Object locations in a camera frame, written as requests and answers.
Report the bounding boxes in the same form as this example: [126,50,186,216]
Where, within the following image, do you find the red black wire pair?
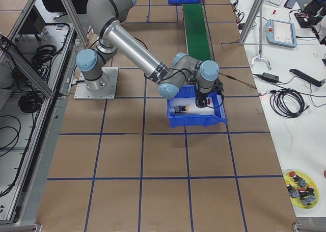
[219,72,258,90]

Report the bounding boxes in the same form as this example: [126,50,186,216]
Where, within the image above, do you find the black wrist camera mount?
[213,78,224,95]

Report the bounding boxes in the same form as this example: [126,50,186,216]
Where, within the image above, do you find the aluminium frame post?
[239,0,264,45]

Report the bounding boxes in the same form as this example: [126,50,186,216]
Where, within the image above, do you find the green conveyor belt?
[182,4,211,61]

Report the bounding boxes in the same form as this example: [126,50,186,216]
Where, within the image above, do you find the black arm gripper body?
[195,88,212,99]

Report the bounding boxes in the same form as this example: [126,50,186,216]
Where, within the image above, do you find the white foam pad right bin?
[168,97,214,116]

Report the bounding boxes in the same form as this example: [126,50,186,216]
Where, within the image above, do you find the blue right storage bin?
[167,85,227,128]

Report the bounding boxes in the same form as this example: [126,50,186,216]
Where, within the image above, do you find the yellow plate of buttons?
[283,170,319,209]

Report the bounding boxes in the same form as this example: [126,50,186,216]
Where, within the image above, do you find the yellow push button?
[174,105,189,114]

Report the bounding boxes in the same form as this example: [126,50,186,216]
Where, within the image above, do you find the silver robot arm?
[76,0,223,108]

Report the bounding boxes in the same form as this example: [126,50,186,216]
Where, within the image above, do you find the coiled black cable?
[269,88,306,118]

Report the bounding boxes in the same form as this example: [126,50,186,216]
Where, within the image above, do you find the black power adapter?
[262,72,279,83]

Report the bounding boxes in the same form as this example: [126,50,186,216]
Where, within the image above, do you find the red push button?
[195,98,211,108]

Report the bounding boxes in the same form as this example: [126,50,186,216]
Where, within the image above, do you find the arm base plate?
[74,67,119,100]

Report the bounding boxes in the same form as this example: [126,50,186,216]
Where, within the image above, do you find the teach pendant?
[265,19,297,48]

